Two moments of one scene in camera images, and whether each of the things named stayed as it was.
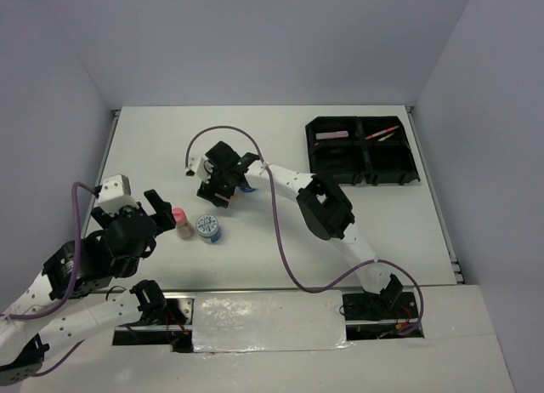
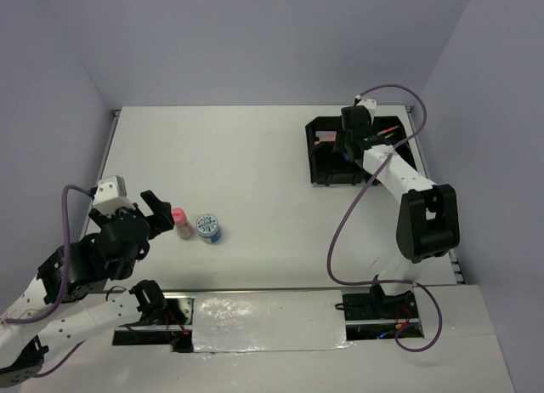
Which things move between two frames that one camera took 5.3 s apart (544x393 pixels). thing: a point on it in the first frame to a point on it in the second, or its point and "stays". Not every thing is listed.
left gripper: [163, 208] stays
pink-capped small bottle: [184, 227] stays
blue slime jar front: [207, 227] stays
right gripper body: [219, 184] to [340, 143]
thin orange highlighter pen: [381, 132] stays
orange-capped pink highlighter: [222, 196] to [325, 136]
